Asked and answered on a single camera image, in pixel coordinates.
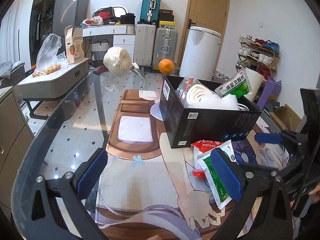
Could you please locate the green white medicine packet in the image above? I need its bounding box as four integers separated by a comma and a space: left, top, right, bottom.
198, 140, 236, 210

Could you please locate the white fluffy soft object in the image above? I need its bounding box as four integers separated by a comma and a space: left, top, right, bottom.
196, 94, 239, 111

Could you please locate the white printed foil packet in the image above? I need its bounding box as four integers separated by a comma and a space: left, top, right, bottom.
214, 68, 252, 99

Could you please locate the red white balloon glue bag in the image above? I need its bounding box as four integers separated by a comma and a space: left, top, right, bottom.
191, 140, 222, 178

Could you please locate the open cardboard box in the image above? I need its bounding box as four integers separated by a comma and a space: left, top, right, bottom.
269, 104, 301, 131

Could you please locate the purple paper bag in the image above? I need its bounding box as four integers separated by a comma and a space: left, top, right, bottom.
257, 77, 282, 110

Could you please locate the anime printed desk mat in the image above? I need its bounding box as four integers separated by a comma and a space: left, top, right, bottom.
85, 89, 293, 240

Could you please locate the small white cylinder bin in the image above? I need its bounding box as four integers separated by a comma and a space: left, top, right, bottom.
245, 68, 264, 102

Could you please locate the black storage box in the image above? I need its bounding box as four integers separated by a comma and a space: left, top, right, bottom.
159, 76, 261, 148

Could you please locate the shoe rack with shoes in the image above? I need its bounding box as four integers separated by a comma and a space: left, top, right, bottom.
236, 35, 280, 80

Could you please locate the grey flat case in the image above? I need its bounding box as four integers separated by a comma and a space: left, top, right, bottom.
16, 58, 89, 101

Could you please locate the white cylindrical appliance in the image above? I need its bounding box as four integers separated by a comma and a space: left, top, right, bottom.
179, 26, 221, 81

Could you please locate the clear plastic bag with snacks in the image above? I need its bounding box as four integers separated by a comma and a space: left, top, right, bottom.
32, 34, 68, 77

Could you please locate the orange fruit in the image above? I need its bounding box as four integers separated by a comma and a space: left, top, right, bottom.
158, 59, 175, 75

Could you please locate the wicker basket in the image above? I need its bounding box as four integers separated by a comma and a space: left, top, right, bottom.
91, 39, 110, 61

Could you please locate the cardboard fruit box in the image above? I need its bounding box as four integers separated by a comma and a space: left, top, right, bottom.
65, 26, 85, 64

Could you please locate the silver suitcase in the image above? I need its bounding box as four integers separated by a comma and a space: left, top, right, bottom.
152, 28, 178, 66

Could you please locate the wooden door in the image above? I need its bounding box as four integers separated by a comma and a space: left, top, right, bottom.
177, 0, 230, 65

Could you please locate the white desk with drawers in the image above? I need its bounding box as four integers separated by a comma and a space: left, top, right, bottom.
82, 24, 135, 61

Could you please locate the white suitcase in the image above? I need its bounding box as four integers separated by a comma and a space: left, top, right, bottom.
134, 24, 156, 67

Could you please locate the stack of dark boxes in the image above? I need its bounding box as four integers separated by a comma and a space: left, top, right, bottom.
159, 9, 176, 29

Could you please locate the grey tall box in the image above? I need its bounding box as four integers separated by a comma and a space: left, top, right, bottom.
52, 0, 89, 37

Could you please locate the teal suitcase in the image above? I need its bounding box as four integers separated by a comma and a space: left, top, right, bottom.
140, 0, 161, 24

